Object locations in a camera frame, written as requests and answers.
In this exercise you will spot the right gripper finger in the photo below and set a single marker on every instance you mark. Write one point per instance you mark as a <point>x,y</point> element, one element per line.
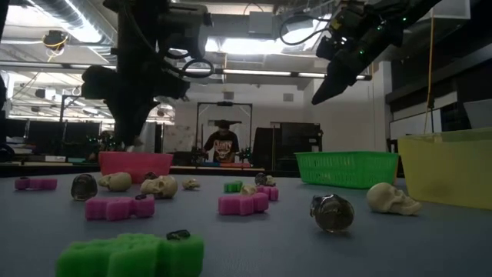
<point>334,82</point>

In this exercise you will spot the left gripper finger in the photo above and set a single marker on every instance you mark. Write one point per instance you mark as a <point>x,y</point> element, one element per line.
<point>132,119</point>

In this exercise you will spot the background black robot arm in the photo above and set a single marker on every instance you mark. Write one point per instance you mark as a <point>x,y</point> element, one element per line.
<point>200,155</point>
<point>246,154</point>

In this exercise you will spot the grey cloth sheet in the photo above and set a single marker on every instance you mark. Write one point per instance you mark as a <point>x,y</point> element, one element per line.
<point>150,138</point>

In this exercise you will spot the pink round bowl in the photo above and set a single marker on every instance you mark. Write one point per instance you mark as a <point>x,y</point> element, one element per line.
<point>134,165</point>

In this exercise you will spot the white paper board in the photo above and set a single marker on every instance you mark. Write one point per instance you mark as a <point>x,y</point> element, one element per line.
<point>178,138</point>

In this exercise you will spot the background work table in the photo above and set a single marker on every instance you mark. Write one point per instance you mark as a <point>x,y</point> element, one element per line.
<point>180,168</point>

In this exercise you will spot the black equipment cabinet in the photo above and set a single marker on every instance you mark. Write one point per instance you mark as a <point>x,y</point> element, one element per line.
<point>292,142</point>

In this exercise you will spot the green plastic basket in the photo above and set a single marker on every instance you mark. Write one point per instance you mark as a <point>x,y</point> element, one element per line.
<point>346,169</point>

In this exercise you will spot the grey ceiling ventilation box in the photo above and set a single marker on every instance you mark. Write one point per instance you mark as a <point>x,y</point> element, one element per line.
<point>261,23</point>

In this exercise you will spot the person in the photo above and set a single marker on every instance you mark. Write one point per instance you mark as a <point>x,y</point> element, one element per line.
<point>223,146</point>

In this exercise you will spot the large green sponge foreground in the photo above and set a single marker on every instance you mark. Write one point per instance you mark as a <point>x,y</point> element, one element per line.
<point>134,257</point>

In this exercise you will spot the pink sponge centre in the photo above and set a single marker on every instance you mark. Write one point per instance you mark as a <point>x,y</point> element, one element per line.
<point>243,204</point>

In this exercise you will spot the yellow plastic bin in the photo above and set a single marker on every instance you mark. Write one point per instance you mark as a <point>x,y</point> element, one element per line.
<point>446,173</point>

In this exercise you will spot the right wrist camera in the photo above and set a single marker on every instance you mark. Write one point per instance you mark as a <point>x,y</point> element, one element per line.
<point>330,42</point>

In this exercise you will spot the black gantry frame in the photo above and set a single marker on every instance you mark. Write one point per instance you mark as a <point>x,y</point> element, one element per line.
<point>225,103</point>
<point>62,115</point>

